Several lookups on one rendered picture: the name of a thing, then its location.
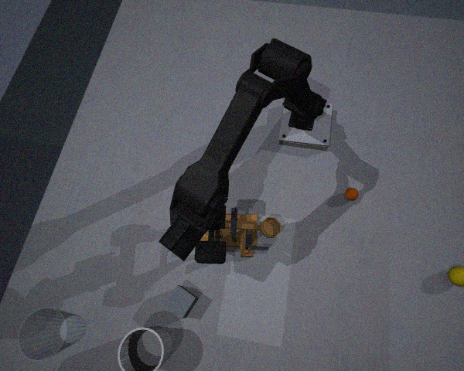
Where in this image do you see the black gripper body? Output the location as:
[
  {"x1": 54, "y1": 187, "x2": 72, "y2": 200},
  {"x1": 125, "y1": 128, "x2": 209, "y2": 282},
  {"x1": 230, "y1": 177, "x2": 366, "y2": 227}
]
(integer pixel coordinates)
[{"x1": 194, "y1": 203, "x2": 226, "y2": 264}]

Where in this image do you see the yellow-green ball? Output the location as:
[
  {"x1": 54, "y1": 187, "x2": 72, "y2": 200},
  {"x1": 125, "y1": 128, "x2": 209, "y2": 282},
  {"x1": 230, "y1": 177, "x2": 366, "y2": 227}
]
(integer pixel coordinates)
[{"x1": 448, "y1": 266, "x2": 464, "y2": 287}]

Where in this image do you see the brown ball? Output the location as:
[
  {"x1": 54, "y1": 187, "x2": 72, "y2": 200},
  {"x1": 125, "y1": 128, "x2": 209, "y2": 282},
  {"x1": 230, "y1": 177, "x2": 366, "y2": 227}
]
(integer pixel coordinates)
[{"x1": 345, "y1": 188, "x2": 358, "y2": 201}]

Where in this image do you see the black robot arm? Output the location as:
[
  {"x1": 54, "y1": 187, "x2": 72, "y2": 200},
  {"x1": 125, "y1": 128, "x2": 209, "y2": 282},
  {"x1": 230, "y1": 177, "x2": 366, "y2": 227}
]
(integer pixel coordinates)
[{"x1": 159, "y1": 38, "x2": 327, "y2": 261}]

